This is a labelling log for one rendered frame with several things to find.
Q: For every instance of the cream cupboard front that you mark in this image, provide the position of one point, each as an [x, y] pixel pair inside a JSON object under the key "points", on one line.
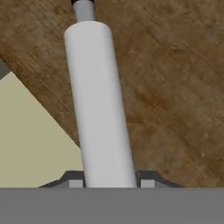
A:
{"points": [[26, 140]]}

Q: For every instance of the white rolling pin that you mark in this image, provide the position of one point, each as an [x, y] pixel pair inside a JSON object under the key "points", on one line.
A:
{"points": [[99, 110]]}

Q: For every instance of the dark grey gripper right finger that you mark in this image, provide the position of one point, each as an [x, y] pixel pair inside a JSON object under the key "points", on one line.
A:
{"points": [[148, 176]]}

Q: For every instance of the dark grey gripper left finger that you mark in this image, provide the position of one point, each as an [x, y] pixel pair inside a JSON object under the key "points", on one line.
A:
{"points": [[73, 176]]}

